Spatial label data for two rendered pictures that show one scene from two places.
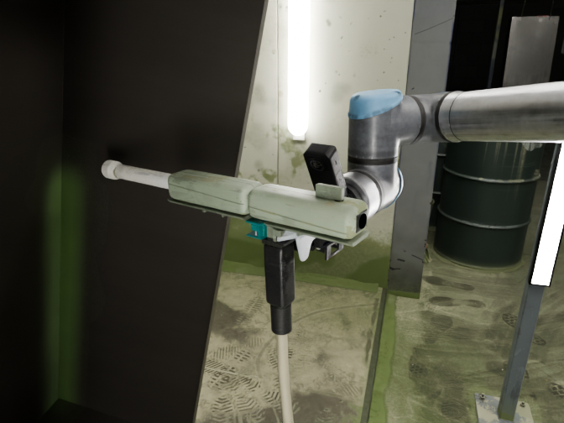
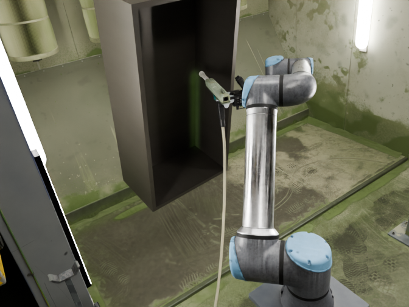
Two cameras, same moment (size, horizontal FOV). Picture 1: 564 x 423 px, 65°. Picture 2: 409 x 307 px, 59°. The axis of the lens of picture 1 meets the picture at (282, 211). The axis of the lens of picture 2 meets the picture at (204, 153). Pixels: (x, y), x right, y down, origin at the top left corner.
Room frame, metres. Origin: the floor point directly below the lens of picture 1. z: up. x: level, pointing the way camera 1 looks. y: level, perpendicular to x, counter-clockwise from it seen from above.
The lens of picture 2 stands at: (-0.80, -1.12, 1.82)
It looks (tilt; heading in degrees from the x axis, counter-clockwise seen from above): 30 degrees down; 44
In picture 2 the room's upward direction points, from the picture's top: 7 degrees counter-clockwise
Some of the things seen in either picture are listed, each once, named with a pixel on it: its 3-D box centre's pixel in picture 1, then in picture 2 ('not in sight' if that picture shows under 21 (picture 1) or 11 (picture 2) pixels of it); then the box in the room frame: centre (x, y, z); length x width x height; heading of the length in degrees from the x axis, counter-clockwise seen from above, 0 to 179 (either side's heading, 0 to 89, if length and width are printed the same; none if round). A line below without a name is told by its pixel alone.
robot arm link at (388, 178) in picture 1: (369, 186); not in sight; (0.79, -0.16, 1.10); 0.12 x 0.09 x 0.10; 145
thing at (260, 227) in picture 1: (263, 225); not in sight; (0.56, 0.03, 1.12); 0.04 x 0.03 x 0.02; 144
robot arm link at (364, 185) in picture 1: (347, 200); not in sight; (0.72, -0.11, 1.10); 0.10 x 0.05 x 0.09; 55
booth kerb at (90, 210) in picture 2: not in sight; (203, 160); (1.24, 0.85, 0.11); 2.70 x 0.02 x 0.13; 163
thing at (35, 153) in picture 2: not in sight; (64, 225); (-0.40, 0.03, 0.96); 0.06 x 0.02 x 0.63; 73
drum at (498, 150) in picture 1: (486, 190); not in sight; (2.78, -1.34, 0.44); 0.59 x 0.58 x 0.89; 178
